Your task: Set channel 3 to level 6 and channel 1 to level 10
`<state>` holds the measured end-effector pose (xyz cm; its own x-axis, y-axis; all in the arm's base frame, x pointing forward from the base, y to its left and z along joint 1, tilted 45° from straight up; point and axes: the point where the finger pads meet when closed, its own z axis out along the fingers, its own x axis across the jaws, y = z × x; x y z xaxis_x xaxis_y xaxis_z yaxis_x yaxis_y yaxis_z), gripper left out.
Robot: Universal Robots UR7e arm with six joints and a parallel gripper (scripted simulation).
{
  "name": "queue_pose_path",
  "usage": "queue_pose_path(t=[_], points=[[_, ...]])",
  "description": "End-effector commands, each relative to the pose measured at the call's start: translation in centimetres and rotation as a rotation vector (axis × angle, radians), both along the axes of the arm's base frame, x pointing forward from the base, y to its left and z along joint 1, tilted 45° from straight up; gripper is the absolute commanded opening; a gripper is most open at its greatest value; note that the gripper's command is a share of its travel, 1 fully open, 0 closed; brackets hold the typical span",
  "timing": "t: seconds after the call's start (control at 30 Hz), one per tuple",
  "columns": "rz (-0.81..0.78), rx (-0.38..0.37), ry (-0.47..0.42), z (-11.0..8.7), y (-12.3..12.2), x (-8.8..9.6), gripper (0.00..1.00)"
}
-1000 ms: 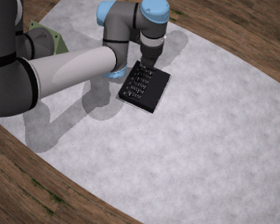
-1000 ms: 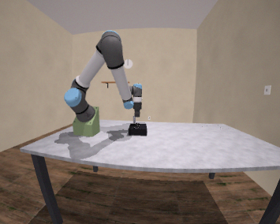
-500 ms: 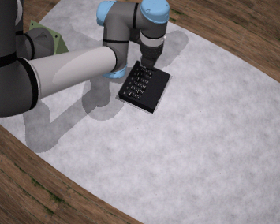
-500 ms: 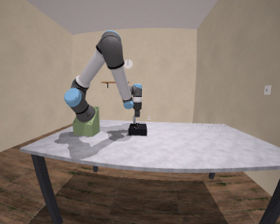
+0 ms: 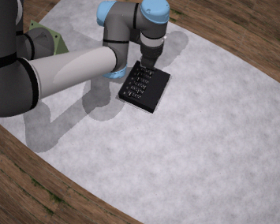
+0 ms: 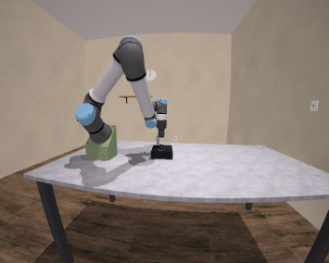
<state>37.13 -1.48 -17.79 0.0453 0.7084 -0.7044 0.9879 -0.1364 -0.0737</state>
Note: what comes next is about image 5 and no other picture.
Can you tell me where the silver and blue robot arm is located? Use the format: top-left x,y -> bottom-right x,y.
0,0 -> 170,118

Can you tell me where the black lighting desk with faders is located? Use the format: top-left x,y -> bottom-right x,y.
118,61 -> 170,114

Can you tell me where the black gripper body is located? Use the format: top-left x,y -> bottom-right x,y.
129,28 -> 167,69

